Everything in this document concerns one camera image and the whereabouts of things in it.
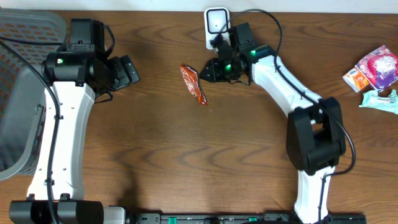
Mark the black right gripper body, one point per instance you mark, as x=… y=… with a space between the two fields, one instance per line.
x=226 y=70

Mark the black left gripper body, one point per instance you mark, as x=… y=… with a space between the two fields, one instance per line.
x=123 y=73

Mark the red snack wrapper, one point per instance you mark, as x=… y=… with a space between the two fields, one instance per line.
x=190 y=78

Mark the orange tissue pack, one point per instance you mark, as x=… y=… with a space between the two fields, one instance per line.
x=355 y=79

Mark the teal wipes packet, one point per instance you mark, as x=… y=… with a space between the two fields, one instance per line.
x=371 y=99

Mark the purple Carefree pad package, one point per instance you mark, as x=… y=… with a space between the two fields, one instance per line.
x=379 y=67

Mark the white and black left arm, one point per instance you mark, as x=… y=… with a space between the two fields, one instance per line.
x=74 y=77

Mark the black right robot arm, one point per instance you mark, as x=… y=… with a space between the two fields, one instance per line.
x=315 y=132

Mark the white barcode scanner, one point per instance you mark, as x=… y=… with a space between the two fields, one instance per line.
x=216 y=19

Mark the grey plastic mesh basket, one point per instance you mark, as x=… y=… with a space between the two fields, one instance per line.
x=26 y=37

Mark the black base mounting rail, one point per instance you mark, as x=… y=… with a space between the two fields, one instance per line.
x=158 y=218

